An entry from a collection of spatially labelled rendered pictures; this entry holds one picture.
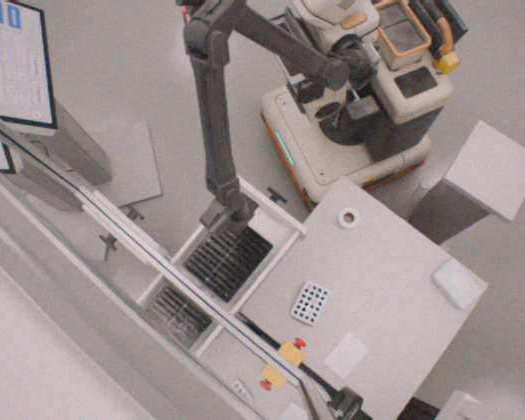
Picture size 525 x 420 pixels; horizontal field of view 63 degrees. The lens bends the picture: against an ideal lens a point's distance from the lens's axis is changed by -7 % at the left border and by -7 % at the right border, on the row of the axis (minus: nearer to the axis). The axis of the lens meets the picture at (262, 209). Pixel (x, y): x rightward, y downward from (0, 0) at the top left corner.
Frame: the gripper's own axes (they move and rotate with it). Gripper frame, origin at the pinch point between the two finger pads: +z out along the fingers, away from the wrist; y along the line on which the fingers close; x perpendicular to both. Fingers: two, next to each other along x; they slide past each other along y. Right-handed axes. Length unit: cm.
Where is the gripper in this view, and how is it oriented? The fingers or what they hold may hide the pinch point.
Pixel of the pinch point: (242, 220)
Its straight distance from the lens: 135.3
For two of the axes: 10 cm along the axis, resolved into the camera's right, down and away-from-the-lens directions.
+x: -7.7, -6.0, 2.2
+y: 6.3, -7.6, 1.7
